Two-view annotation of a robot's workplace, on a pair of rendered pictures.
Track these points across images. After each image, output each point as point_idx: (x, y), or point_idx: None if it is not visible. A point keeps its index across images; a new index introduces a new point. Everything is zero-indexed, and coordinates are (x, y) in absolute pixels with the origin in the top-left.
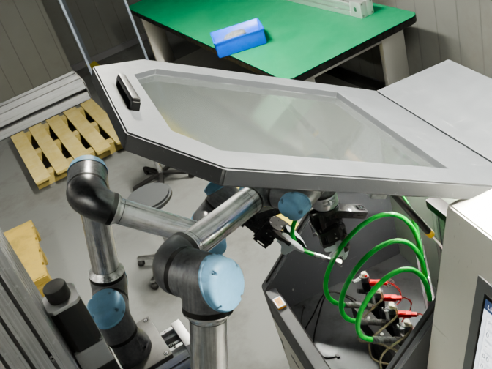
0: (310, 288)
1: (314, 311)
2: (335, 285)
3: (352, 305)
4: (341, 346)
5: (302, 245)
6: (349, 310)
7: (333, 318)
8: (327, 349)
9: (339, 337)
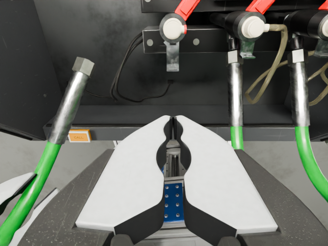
0: (43, 65)
1: (116, 100)
2: (40, 20)
3: (243, 107)
4: (158, 70)
5: (26, 187)
6: (103, 28)
7: (107, 56)
8: (153, 87)
9: (143, 65)
